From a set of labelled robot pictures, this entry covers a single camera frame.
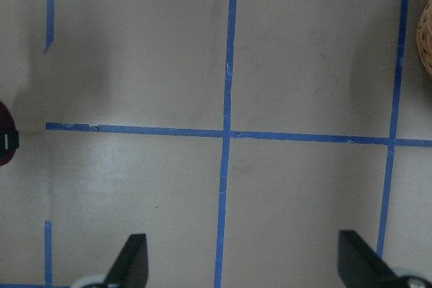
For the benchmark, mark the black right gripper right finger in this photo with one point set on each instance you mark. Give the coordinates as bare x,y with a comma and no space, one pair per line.
359,266

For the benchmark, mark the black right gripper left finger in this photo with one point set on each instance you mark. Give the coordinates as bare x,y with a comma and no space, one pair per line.
131,267

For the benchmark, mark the dark purple apple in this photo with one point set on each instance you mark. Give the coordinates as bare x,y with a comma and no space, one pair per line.
10,140

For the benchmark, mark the wicker basket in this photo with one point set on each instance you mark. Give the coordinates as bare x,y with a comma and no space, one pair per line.
423,37

